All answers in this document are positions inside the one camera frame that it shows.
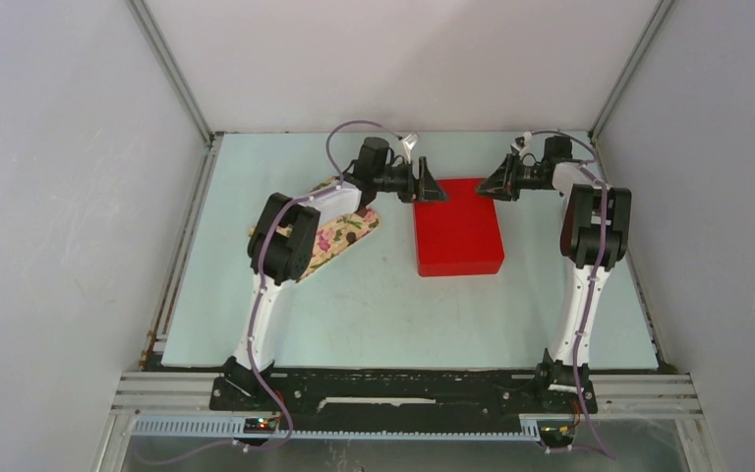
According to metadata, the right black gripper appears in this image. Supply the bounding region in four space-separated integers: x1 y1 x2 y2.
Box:
476 153 551 202

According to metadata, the red box lid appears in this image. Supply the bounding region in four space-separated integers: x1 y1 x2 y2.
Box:
413 178 505 277

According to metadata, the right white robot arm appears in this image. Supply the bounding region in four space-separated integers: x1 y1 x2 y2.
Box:
476 130 632 411

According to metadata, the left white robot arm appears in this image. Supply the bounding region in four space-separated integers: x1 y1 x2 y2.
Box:
224 133 447 410

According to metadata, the floral pattern tray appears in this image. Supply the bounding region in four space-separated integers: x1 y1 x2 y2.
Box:
247 177 380 285

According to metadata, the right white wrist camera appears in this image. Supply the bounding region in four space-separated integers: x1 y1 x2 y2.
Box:
510 132 533 158

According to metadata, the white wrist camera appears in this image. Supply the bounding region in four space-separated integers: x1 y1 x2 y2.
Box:
510 132 533 158
398 133 420 163

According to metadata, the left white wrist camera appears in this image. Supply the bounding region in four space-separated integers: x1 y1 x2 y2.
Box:
398 133 420 163

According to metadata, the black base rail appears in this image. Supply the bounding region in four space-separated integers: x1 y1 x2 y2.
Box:
209 368 598 435

